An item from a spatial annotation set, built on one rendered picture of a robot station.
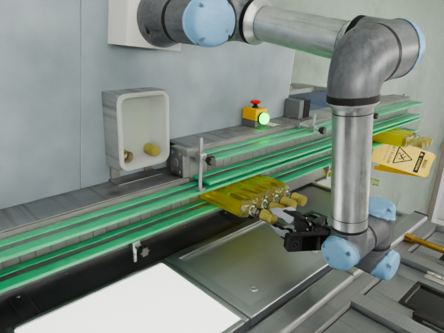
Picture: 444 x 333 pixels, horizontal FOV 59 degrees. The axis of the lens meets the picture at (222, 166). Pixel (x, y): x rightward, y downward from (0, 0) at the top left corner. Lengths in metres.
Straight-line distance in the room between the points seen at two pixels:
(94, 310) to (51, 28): 0.70
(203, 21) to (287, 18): 0.19
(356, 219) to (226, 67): 0.84
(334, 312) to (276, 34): 0.70
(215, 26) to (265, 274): 0.67
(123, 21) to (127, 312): 0.73
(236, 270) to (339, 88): 0.62
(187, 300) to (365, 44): 0.70
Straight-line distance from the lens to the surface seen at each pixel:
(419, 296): 1.29
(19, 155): 1.14
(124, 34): 1.12
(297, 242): 1.05
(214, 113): 1.48
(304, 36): 0.95
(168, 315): 1.00
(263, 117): 1.53
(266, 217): 1.16
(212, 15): 0.98
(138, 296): 1.06
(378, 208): 0.96
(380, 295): 1.24
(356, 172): 0.80
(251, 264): 1.18
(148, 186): 1.21
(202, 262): 1.18
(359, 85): 0.74
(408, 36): 0.85
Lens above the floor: 1.80
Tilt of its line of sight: 42 degrees down
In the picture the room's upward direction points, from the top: 111 degrees clockwise
